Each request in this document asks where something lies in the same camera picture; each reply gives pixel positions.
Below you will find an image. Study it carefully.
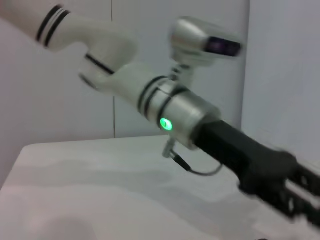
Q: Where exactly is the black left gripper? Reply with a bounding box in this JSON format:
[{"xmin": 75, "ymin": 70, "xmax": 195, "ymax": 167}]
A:
[{"xmin": 193, "ymin": 119, "xmax": 320, "ymax": 226}]

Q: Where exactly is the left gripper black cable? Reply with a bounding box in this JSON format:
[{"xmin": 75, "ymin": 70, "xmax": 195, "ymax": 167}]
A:
[{"xmin": 162, "ymin": 138, "xmax": 224, "ymax": 178}]

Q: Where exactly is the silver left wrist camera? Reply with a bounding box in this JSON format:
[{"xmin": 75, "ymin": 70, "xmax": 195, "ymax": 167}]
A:
[{"xmin": 167, "ymin": 16, "xmax": 243, "ymax": 76}]

